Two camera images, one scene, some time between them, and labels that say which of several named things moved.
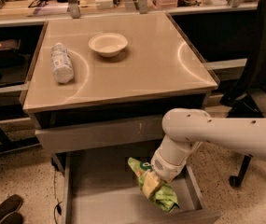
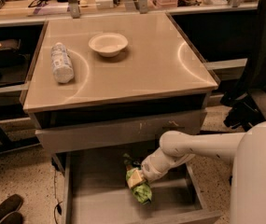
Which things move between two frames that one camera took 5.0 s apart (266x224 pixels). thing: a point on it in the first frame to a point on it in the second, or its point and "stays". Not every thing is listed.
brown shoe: x=8 y=205 stays
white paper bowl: x=107 y=44 stays
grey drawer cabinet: x=99 y=89 stays
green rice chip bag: x=163 y=196 to x=143 y=189
